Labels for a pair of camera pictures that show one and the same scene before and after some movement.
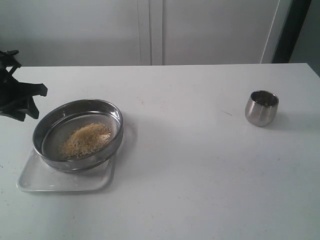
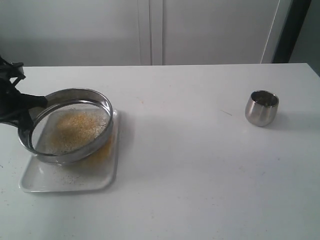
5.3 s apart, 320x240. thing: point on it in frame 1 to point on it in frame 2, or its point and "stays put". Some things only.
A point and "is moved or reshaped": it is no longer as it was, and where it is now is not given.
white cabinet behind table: x=83 y=33 stays put
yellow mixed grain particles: x=86 y=139 is moved or reshaped
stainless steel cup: x=261 y=107 stays put
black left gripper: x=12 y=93 to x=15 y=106
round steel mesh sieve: x=76 y=135 is moved or reshaped
